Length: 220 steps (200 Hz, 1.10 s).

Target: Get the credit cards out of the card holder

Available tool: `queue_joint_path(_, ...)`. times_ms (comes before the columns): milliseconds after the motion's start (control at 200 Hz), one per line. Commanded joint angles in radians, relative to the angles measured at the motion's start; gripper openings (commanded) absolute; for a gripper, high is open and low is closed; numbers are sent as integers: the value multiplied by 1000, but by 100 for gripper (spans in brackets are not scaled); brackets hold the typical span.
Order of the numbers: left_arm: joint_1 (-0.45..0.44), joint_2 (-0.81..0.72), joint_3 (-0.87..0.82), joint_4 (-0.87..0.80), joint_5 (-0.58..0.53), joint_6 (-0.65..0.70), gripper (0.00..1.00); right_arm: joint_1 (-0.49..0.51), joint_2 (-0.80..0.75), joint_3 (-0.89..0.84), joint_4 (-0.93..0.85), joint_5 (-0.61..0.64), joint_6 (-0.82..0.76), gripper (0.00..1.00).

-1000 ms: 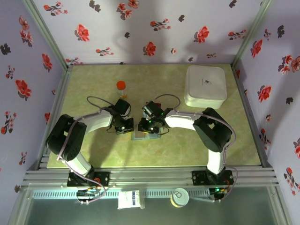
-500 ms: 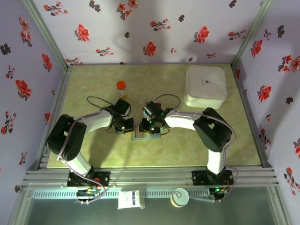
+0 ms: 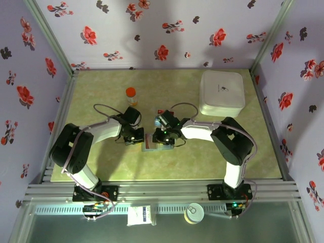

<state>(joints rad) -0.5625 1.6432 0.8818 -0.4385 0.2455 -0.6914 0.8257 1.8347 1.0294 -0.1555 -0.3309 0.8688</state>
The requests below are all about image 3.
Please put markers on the dark blue credit card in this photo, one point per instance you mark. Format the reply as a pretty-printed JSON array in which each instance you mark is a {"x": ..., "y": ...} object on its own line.
[{"x": 157, "y": 123}]

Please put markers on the red credit card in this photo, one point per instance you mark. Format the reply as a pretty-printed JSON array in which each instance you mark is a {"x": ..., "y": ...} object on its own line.
[
  {"x": 148, "y": 143},
  {"x": 160, "y": 111}
]

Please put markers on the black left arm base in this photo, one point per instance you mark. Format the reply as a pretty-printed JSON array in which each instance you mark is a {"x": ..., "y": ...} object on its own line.
[{"x": 111, "y": 193}]

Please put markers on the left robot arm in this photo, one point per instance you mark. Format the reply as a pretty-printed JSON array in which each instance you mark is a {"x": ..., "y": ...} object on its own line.
[{"x": 72, "y": 149}]

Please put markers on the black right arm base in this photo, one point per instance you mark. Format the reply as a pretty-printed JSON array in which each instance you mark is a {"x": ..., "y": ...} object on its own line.
[{"x": 215, "y": 192}]

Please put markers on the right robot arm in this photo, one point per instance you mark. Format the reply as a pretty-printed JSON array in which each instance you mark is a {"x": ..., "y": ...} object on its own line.
[{"x": 233, "y": 141}]

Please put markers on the orange capped bottle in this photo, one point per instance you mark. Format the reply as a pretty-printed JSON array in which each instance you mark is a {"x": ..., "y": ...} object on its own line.
[{"x": 131, "y": 95}]

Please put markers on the white plastic container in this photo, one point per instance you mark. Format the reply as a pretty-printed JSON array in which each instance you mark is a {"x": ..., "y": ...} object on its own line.
[{"x": 221, "y": 93}]

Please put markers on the tin can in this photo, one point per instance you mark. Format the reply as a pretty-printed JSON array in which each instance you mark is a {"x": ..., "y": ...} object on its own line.
[{"x": 194, "y": 213}]

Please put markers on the white paper packet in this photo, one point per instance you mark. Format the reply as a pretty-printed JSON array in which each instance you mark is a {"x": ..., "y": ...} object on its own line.
[{"x": 138, "y": 216}]

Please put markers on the aluminium front rail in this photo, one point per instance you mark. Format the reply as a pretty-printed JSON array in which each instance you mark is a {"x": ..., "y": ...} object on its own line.
[{"x": 162, "y": 189}]

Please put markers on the aluminium side rail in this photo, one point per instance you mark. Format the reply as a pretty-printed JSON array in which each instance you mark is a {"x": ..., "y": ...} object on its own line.
[
  {"x": 268, "y": 119},
  {"x": 63, "y": 106}
]

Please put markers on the aluminium frame post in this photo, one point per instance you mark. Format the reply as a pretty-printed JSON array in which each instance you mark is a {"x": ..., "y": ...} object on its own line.
[
  {"x": 273, "y": 33},
  {"x": 48, "y": 33}
]

